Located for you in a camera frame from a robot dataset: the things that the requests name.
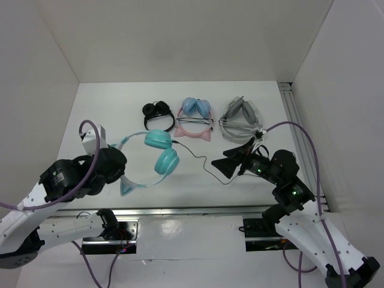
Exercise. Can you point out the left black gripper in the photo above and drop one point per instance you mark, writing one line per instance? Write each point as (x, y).
(121, 173)

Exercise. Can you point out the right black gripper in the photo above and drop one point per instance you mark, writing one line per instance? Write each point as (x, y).
(227, 165)

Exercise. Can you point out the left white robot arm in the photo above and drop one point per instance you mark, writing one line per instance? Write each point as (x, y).
(25, 235)

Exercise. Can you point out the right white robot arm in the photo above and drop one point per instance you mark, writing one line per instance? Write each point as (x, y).
(299, 218)

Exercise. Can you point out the grey over-ear headphones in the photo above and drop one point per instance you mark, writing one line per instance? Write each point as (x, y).
(239, 120)

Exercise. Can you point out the pink and blue cat-ear headphones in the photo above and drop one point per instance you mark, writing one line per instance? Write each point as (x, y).
(194, 111)

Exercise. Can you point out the small black headphones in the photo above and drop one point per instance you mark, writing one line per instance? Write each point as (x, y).
(155, 110)

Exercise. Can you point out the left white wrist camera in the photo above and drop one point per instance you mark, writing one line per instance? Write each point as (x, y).
(89, 142)

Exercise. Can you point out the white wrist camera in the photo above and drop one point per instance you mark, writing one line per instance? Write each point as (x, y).
(258, 136)
(89, 142)

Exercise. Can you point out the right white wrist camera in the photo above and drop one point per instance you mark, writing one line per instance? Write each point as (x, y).
(258, 136)

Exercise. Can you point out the aluminium right side rail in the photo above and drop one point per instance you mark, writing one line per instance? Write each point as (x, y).
(302, 145)

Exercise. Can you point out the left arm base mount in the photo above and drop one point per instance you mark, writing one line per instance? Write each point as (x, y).
(124, 240)

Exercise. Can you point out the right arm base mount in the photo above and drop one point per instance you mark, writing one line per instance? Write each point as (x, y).
(260, 237)

